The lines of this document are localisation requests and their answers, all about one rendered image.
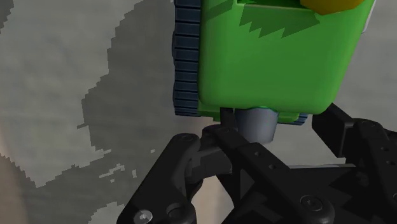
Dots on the green toy tracked vehicle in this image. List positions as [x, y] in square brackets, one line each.
[263, 62]

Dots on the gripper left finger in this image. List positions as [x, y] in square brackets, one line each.
[173, 183]

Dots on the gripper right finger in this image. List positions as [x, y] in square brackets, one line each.
[369, 145]

